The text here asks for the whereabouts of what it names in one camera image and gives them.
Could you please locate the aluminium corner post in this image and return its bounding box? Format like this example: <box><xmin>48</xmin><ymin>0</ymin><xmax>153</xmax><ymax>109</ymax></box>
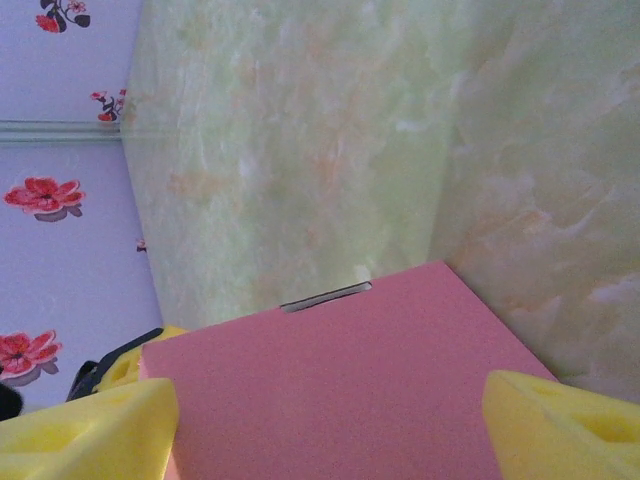
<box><xmin>0</xmin><ymin>118</ymin><xmax>125</xmax><ymax>145</ymax></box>

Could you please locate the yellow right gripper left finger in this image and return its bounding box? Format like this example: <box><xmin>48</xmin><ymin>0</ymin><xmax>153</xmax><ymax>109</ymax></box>
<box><xmin>0</xmin><ymin>377</ymin><xmax>180</xmax><ymax>480</ymax></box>

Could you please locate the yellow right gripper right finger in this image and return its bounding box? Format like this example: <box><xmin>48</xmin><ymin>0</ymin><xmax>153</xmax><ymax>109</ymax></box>
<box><xmin>481</xmin><ymin>368</ymin><xmax>640</xmax><ymax>480</ymax></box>

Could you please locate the pink and white paper box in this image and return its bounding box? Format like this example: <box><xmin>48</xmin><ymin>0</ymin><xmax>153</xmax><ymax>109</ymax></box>
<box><xmin>139</xmin><ymin>259</ymin><xmax>559</xmax><ymax>480</ymax></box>

